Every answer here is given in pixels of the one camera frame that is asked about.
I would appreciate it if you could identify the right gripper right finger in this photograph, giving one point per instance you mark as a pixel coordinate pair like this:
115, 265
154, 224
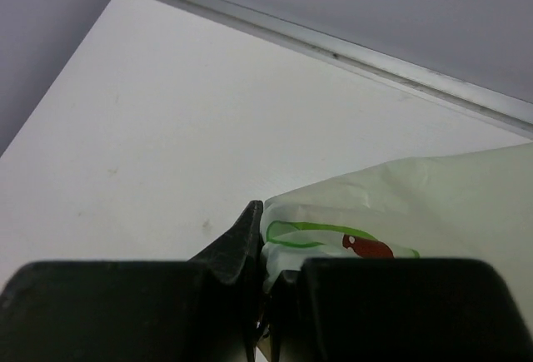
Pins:
395, 310

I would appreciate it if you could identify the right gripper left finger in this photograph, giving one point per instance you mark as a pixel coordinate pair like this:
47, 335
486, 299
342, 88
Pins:
201, 309

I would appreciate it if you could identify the aluminium table edge frame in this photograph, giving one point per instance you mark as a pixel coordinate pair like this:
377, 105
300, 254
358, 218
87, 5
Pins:
497, 108

